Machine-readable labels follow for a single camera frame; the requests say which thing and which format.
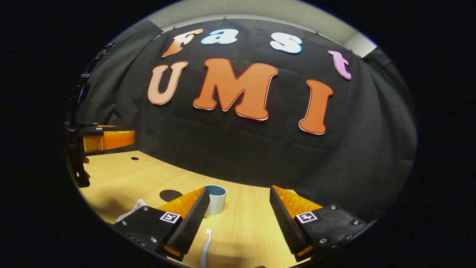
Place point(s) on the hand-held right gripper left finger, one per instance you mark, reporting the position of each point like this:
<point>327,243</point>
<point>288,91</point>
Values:
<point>193,223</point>

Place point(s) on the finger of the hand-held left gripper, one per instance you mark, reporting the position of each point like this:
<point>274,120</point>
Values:
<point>111,139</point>

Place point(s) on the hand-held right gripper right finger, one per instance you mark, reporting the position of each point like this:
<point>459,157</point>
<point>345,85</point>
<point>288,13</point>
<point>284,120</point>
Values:
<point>284,223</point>

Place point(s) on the white toothbrush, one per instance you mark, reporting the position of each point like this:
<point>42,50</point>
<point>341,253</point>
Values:
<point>205,249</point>

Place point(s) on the blue-grey cup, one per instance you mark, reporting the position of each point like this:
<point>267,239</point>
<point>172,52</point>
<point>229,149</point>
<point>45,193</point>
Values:
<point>217,204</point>

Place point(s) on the dark round coaster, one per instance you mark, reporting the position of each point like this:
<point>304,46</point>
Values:
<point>169,194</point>

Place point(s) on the white toothpaste tube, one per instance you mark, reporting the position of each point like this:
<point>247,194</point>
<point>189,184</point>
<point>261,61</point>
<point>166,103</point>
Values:
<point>134,209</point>

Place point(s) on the wooden desktop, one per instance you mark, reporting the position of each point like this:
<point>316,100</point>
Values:
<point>241,230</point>

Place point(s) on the black backdrop cloth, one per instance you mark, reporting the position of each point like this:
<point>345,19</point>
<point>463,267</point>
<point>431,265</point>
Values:
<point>241,156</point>

